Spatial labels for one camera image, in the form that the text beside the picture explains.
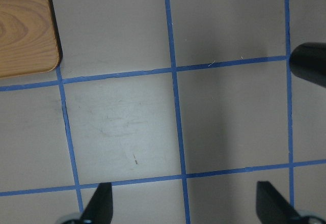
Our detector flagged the dark wine bottle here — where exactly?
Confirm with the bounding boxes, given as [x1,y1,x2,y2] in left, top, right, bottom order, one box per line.
[289,42,325,88]

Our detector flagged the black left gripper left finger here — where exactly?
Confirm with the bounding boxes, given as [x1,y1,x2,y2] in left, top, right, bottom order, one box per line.
[79,182,113,224]

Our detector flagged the wooden tray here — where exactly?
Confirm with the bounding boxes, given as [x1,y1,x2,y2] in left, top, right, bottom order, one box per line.
[1,0,63,79]

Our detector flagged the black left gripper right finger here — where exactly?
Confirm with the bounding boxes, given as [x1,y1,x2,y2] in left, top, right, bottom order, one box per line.
[256,181,302,224]

